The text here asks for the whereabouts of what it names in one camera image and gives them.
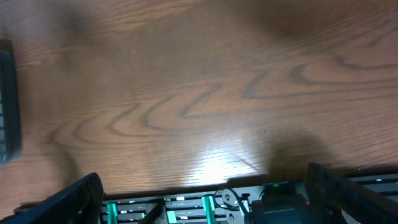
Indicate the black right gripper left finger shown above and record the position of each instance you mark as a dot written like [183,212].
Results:
[78,203]

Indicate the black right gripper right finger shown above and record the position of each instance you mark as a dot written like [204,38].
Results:
[330,195]

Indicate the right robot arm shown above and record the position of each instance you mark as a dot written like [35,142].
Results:
[278,205]

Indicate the grey plastic mesh basket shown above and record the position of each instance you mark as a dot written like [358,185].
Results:
[11,135]

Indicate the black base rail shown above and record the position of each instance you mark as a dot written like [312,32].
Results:
[205,207]

